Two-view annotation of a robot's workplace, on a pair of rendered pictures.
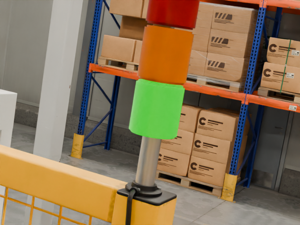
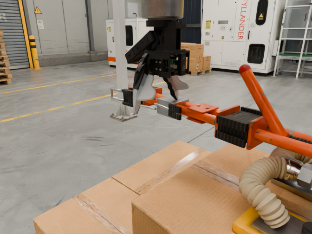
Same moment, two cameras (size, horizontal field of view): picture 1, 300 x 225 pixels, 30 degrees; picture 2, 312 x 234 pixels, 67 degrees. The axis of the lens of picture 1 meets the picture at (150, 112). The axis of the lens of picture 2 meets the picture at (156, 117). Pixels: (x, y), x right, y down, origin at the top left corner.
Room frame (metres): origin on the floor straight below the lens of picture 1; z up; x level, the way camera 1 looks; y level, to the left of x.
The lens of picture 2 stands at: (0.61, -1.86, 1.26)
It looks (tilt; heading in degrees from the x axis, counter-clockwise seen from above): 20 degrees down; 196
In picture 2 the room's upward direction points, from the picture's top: straight up
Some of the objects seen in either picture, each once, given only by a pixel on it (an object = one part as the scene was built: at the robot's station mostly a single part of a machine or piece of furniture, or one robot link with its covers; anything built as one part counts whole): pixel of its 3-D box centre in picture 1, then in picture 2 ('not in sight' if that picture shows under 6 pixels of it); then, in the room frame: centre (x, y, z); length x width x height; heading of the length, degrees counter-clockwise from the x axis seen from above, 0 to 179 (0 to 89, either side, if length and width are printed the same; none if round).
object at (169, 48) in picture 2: not in sight; (165, 49); (0.08, -1.99, 1.22); 0.09 x 0.08 x 0.12; 63
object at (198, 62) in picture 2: not in sight; (188, 58); (-7.22, -3.03, 0.45); 1.21 x 1.03 x 0.91; 65
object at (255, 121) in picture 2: not in sight; (243, 125); (0.11, -1.81, 1.07); 0.10 x 0.08 x 0.06; 146
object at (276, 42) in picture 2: not in sight; (278, 47); (-7.45, -0.38, 0.81); 0.58 x 0.12 x 0.42; 155
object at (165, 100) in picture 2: not in sight; (172, 106); (-0.01, -1.99, 1.06); 0.07 x 0.07 x 0.04; 56
